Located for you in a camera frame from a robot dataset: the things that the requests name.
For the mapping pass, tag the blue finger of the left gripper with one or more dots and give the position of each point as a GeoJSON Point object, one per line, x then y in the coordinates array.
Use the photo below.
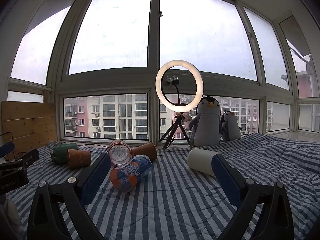
{"type": "Point", "coordinates": [6, 149]}

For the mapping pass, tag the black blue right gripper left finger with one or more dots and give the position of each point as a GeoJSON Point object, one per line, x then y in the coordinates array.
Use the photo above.
{"type": "Point", "coordinates": [45, 218]}

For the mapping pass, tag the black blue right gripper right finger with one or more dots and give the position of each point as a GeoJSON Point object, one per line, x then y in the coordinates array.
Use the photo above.
{"type": "Point", "coordinates": [275, 220]}

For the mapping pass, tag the white plastic cup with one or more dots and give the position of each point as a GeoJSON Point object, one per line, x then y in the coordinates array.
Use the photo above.
{"type": "Point", "coordinates": [201, 160]}

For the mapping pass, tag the brown paper cup left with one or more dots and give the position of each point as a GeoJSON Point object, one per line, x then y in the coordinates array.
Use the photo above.
{"type": "Point", "coordinates": [78, 158]}

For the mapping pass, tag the brown paper cup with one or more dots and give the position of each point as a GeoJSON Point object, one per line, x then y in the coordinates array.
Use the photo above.
{"type": "Point", "coordinates": [148, 150]}
{"type": "Point", "coordinates": [78, 158]}

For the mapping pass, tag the brown paper cup right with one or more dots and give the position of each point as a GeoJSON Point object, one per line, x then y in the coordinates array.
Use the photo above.
{"type": "Point", "coordinates": [148, 150]}

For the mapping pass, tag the wooden board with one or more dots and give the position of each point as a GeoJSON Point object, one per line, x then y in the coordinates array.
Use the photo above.
{"type": "Point", "coordinates": [28, 124]}

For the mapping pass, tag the green thermos bottle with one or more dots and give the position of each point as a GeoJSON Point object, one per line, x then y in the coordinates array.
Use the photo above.
{"type": "Point", "coordinates": [59, 153]}

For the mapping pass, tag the small plush penguin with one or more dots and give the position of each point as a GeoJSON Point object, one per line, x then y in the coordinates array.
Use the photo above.
{"type": "Point", "coordinates": [230, 127]}

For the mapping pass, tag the large plush penguin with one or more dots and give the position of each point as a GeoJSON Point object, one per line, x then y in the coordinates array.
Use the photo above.
{"type": "Point", "coordinates": [206, 126]}

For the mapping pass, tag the blue orange soda can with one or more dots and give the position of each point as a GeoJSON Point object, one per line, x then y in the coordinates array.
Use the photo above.
{"type": "Point", "coordinates": [124, 178]}

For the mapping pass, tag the black tripod stand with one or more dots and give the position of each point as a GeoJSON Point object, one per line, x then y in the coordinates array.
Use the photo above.
{"type": "Point", "coordinates": [170, 133]}

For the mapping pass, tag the clear pink plastic bottle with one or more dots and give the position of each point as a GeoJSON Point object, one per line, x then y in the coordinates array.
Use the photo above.
{"type": "Point", "coordinates": [119, 152]}

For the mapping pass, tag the phone holder on gooseneck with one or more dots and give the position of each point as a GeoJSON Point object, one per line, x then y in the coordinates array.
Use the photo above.
{"type": "Point", "coordinates": [174, 81]}

